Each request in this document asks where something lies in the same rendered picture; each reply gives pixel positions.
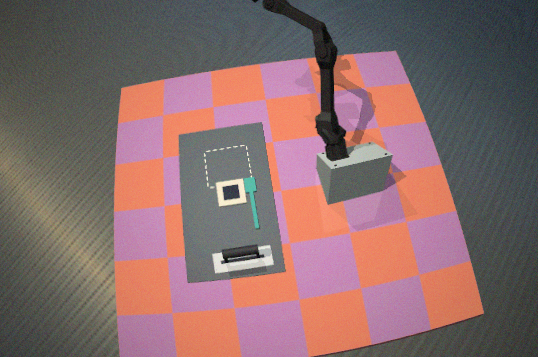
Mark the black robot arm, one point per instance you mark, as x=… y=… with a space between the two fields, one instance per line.
x=327 y=123

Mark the teal small trowel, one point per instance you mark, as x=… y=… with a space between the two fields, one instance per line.
x=250 y=187

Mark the cream square tile with dark centre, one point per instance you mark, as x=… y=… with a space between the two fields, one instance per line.
x=231 y=192

